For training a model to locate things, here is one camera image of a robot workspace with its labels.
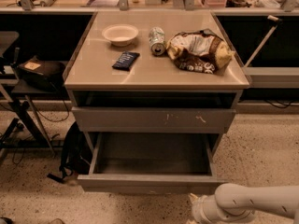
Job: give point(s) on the dark blue snack packet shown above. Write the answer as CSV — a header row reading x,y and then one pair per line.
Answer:
x,y
126,61

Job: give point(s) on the grey drawer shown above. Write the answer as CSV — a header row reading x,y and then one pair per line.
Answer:
x,y
153,120
151,163

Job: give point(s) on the brown yellow chip bag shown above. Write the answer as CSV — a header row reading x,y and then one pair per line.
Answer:
x,y
201,52

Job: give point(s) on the black bag on stand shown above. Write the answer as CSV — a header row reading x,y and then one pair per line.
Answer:
x,y
42,75

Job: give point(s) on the green white soda can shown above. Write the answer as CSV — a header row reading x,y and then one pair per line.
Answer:
x,y
157,41

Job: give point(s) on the black folding stand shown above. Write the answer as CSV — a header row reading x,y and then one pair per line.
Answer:
x,y
26,111

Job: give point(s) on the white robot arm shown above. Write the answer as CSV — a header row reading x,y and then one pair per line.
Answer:
x,y
232,203

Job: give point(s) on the black backpack on floor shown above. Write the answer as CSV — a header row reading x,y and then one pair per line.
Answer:
x,y
76,155

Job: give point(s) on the white-tipped grey stick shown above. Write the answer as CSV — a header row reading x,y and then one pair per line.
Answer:
x,y
276,21

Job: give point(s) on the white paper bowl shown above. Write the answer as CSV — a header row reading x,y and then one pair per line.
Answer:
x,y
120,35

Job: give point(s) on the padded gripper body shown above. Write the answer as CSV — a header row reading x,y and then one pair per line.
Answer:
x,y
200,207

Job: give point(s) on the grey drawer cabinet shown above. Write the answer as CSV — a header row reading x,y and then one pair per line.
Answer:
x,y
153,82

